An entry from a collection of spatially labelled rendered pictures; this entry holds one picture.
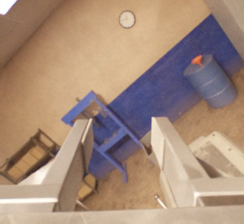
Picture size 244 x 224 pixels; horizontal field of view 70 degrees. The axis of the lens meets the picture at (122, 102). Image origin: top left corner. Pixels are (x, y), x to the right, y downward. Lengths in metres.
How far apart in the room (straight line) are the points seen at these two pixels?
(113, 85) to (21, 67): 1.92
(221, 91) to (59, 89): 3.19
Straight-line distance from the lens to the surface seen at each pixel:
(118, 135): 3.60
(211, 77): 3.42
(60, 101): 4.06
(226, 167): 1.01
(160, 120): 0.15
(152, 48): 3.77
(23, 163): 4.63
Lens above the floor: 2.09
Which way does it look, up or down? 14 degrees down
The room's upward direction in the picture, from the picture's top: 44 degrees counter-clockwise
